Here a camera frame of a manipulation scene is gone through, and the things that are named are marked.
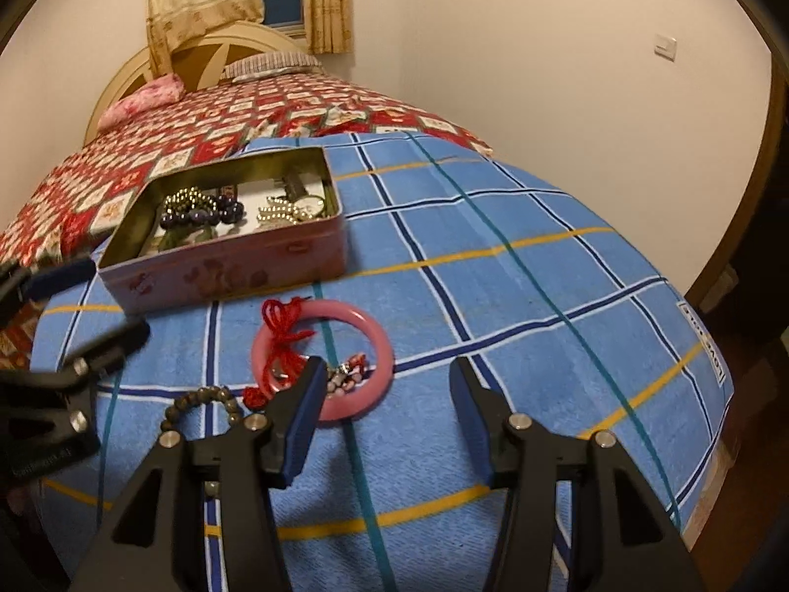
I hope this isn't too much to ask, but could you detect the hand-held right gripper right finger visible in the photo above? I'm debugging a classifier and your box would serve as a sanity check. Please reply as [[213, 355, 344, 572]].
[[449, 356, 707, 592]]

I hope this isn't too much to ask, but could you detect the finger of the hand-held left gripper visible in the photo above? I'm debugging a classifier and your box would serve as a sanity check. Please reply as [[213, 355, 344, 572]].
[[0, 319, 152, 439], [0, 257, 96, 328]]

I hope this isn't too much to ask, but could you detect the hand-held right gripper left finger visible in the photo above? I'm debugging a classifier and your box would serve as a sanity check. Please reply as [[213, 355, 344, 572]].
[[68, 356, 329, 592]]

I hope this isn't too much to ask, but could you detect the small pink bead bracelet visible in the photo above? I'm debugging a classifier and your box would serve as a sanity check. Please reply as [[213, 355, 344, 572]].
[[326, 351, 371, 392]]

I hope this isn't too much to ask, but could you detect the brown wooden bead bracelet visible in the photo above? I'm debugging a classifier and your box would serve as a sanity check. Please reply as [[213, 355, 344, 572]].
[[159, 385, 248, 439]]

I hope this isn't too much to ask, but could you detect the pink bangle with red cord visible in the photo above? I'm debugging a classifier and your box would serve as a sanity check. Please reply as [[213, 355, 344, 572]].
[[243, 297, 395, 421]]

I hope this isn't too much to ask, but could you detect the pink tin box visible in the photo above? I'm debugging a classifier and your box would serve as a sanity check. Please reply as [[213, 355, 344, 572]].
[[97, 148, 347, 319]]

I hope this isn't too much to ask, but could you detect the small gold bead bracelet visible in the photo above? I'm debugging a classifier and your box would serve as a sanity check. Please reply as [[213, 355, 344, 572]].
[[163, 186, 216, 214]]

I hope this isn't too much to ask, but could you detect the dark blue bead bracelet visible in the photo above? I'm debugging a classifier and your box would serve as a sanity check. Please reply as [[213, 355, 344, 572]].
[[159, 193, 248, 229]]

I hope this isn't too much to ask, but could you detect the pearl bracelet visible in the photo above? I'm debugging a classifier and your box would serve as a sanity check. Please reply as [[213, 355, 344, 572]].
[[255, 197, 309, 226]]

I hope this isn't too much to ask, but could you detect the silver bangle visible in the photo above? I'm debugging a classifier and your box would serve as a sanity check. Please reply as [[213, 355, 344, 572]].
[[289, 194, 327, 223]]

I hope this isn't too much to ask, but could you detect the blue checked towel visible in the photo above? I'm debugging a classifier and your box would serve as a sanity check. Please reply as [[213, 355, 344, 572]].
[[31, 131, 736, 592]]

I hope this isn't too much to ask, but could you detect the red patterned bedsheet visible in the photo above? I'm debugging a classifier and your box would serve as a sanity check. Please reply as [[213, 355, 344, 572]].
[[0, 71, 494, 377]]

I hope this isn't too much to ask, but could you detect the pink pillow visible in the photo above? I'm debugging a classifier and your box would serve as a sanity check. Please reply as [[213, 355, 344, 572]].
[[99, 73, 184, 130]]

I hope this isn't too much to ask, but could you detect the white printed card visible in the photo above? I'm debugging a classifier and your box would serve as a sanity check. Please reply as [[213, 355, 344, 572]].
[[148, 176, 330, 241]]

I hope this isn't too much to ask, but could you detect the striped pillow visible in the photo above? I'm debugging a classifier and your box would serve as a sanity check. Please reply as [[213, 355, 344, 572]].
[[222, 52, 323, 82]]

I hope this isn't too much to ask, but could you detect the cream wooden headboard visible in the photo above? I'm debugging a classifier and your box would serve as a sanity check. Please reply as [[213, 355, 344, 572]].
[[83, 20, 309, 143]]

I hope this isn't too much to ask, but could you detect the wooden door frame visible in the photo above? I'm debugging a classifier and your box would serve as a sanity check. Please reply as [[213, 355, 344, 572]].
[[684, 43, 789, 309]]

